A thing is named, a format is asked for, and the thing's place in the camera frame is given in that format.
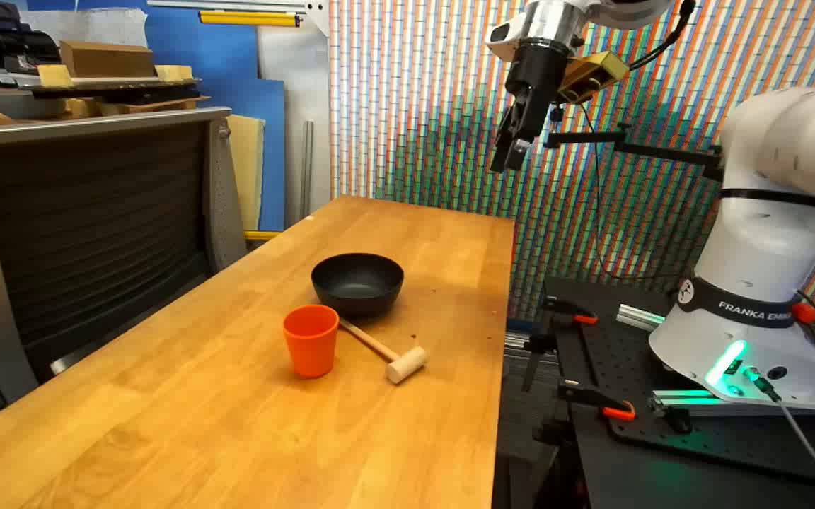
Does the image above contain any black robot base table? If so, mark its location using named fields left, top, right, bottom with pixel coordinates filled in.
left=536, top=273, right=815, bottom=509

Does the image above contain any brown cardboard box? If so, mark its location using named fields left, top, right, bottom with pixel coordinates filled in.
left=56, top=40, right=162, bottom=81

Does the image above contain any black orange-handled clamp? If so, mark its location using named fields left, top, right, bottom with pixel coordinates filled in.
left=536, top=290, right=602, bottom=331
left=557, top=377, right=640, bottom=423

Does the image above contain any orange plastic cup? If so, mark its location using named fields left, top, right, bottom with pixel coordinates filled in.
left=281, top=302, right=343, bottom=381

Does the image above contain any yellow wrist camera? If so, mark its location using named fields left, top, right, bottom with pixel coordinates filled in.
left=557, top=50, right=633, bottom=108

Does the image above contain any silver mounting rail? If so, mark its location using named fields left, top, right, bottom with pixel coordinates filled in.
left=648, top=381, right=815, bottom=419

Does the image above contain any black bowl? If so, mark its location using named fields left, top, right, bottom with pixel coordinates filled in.
left=309, top=249, right=407, bottom=322

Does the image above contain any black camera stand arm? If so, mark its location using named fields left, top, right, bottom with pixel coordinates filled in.
left=540, top=105, right=727, bottom=183

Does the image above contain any black bag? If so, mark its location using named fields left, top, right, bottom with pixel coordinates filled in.
left=0, top=0, right=62, bottom=71

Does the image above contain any wooden mallet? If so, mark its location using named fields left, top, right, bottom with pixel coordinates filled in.
left=338, top=317, right=431, bottom=388

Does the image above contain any gray desk with black panel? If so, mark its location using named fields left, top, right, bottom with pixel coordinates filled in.
left=0, top=105, right=249, bottom=409

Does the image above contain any cream foam board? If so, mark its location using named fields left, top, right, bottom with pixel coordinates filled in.
left=226, top=114, right=268, bottom=234

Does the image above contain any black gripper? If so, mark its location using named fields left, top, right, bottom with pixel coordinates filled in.
left=486, top=40, right=573, bottom=176

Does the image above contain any yellow foam slab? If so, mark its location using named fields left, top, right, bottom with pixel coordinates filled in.
left=33, top=61, right=199, bottom=93

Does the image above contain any white panel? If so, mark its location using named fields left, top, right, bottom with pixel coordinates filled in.
left=254, top=0, right=333, bottom=228

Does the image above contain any yellow level bar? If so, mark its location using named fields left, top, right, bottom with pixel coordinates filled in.
left=196, top=6, right=304, bottom=30

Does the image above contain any gray metal pole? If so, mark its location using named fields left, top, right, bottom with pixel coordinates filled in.
left=301, top=118, right=319, bottom=225

